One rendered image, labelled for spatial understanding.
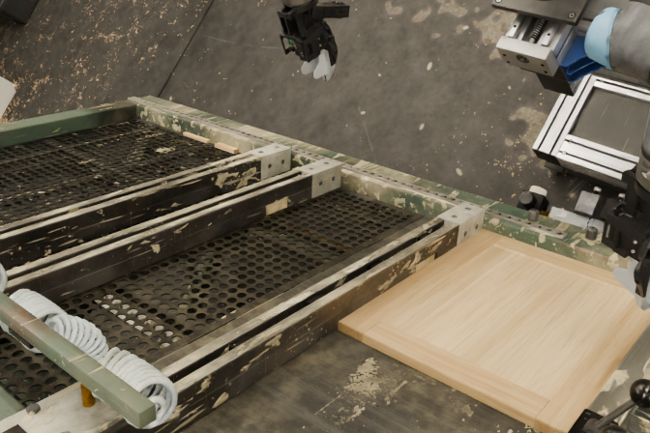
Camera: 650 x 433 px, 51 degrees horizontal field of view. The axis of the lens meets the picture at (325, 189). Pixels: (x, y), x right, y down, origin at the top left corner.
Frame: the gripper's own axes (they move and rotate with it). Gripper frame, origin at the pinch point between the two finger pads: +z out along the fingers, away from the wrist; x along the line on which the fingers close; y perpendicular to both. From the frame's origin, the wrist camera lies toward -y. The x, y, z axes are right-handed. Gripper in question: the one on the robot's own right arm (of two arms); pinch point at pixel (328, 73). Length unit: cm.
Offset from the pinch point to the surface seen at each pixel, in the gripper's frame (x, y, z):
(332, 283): 29.8, 36.5, 14.0
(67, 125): -105, 27, 36
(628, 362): 77, 17, 23
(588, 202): 47, -31, 46
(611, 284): 64, -7, 39
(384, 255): 28.9, 21.7, 22.0
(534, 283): 52, 4, 35
